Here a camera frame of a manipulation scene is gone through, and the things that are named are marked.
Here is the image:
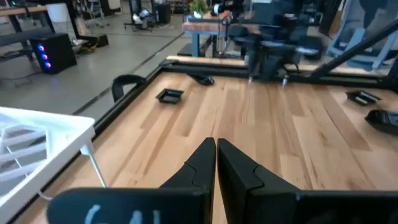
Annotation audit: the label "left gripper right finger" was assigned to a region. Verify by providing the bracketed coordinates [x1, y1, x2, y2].
[217, 138, 299, 224]

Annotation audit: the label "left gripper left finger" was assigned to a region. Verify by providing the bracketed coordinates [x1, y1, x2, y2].
[160, 138, 216, 224]

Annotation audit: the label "black square mini plate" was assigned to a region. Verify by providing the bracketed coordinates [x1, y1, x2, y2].
[155, 88, 185, 105]
[346, 89, 382, 106]

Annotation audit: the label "black teardrop mini plate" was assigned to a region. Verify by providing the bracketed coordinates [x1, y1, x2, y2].
[189, 73, 215, 86]

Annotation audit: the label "black leaf-shaped mini plate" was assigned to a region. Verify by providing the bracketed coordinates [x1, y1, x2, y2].
[364, 108, 398, 136]

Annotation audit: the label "wooden table blue legs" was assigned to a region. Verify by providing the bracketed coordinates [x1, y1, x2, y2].
[182, 14, 249, 58]

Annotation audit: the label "green potted plant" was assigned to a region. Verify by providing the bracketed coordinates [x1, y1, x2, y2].
[188, 0, 211, 19]

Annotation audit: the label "black computer tower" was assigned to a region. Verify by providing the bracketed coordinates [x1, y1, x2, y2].
[30, 32, 78, 75]

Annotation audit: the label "white bin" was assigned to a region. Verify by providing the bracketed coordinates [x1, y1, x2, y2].
[46, 2, 74, 32]

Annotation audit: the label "black bench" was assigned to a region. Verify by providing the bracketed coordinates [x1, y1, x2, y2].
[0, 27, 53, 60]

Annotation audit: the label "black clamp handle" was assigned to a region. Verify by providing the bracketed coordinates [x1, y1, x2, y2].
[111, 74, 147, 103]

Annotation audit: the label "white wire rack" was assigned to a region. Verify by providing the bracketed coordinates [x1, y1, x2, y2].
[0, 106, 108, 218]

